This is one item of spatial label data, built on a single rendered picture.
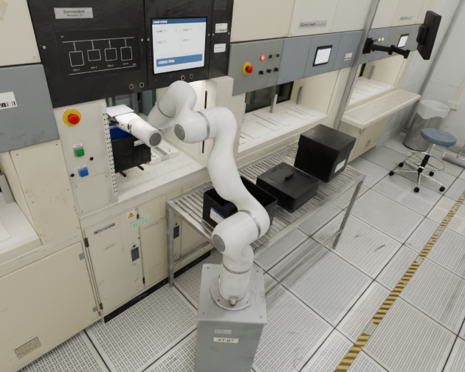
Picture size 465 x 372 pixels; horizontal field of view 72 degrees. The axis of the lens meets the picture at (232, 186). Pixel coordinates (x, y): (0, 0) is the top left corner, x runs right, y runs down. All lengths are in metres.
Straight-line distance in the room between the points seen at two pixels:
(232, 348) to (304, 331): 0.87
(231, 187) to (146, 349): 1.33
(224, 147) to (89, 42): 0.62
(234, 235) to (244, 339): 0.56
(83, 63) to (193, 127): 0.51
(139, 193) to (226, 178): 0.75
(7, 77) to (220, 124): 0.69
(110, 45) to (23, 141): 0.47
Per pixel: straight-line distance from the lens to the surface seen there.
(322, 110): 3.03
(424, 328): 2.71
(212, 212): 1.62
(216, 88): 1.69
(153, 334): 2.19
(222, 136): 1.10
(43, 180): 1.46
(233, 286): 1.30
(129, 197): 1.70
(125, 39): 1.40
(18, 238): 1.64
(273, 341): 2.22
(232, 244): 1.06
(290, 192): 1.85
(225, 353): 1.58
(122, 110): 1.68
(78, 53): 1.33
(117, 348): 2.19
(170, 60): 1.53
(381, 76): 4.40
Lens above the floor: 1.90
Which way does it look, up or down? 35 degrees down
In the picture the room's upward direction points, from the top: 7 degrees clockwise
